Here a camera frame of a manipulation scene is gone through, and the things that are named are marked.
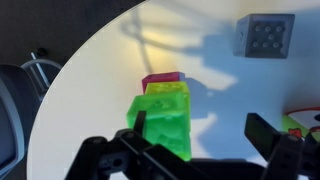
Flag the yellow-green block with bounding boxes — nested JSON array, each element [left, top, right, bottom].
[[145, 81, 190, 99]]

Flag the grey block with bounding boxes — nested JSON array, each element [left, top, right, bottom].
[[233, 13, 295, 59]]

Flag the bright green block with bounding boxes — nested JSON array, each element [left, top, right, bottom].
[[126, 92, 192, 161]]

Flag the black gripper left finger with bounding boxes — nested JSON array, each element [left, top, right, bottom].
[[65, 111, 210, 180]]

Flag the grey office chair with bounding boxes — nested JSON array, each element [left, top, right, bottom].
[[0, 59, 62, 175]]

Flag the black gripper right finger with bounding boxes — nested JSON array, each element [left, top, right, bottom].
[[244, 113, 303, 180]]

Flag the magenta block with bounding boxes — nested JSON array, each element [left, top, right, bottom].
[[142, 72, 181, 94]]

